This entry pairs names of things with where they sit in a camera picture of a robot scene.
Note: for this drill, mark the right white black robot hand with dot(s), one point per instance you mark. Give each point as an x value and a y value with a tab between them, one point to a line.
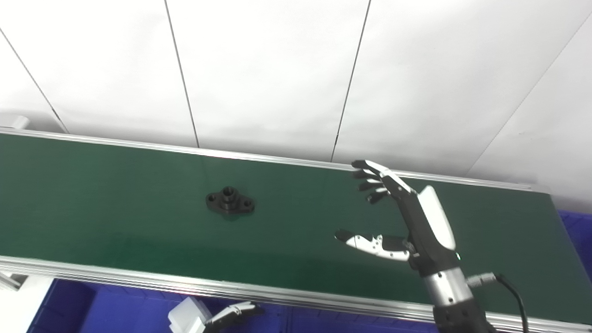
430	231

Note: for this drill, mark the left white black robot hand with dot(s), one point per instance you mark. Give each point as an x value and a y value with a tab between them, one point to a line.
231	316

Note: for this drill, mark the black metal flange part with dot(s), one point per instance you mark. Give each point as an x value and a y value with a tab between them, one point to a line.
229	203

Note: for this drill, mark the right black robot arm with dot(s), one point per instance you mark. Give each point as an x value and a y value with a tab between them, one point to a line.
448	289

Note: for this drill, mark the blue plastic bin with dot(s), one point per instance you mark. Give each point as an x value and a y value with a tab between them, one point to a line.
578	240
347	323
115	312

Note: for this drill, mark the green conveyor belt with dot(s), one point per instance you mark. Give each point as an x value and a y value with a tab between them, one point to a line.
115	208

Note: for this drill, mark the aluminium conveyor support bracket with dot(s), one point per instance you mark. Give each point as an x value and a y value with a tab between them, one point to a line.
8	281

